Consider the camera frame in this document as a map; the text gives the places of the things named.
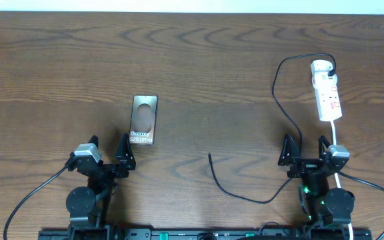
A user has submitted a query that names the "black right camera cable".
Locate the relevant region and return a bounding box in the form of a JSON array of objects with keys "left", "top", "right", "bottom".
[{"left": 337, "top": 170, "right": 384, "bottom": 240}]

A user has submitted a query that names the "gold Galaxy smartphone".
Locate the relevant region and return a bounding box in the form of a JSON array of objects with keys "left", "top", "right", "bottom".
[{"left": 129, "top": 95, "right": 158, "bottom": 145}]

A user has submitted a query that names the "white power strip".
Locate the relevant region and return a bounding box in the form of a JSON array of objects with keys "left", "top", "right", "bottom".
[{"left": 312, "top": 71, "right": 342, "bottom": 122}]

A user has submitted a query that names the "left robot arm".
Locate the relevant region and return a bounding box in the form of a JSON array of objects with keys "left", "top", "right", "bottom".
[{"left": 65, "top": 134, "right": 136, "bottom": 239}]

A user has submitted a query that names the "white plug adapter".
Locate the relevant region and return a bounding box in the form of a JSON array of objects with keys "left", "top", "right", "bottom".
[{"left": 311, "top": 59, "right": 334, "bottom": 75}]

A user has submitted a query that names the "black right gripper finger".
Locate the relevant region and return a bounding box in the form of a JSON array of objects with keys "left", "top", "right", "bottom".
[
  {"left": 318, "top": 135, "right": 331, "bottom": 159},
  {"left": 277, "top": 134, "right": 301, "bottom": 166}
]

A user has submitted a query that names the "black camera cable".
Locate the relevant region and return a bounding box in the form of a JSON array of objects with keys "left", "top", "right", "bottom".
[
  {"left": 337, "top": 170, "right": 384, "bottom": 240},
  {"left": 3, "top": 165, "right": 70, "bottom": 240}
]

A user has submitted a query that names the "black left camera cable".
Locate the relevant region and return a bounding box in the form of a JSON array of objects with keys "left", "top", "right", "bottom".
[{"left": 3, "top": 165, "right": 70, "bottom": 240}]

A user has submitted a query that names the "white power strip cord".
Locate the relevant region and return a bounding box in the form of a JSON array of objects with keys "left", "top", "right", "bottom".
[{"left": 330, "top": 120, "right": 355, "bottom": 240}]

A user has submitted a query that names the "black charging cable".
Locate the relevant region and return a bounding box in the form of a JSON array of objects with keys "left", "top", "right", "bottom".
[{"left": 207, "top": 53, "right": 337, "bottom": 205}]

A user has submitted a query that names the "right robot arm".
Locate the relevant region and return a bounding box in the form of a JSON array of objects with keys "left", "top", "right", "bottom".
[{"left": 278, "top": 134, "right": 355, "bottom": 239}]

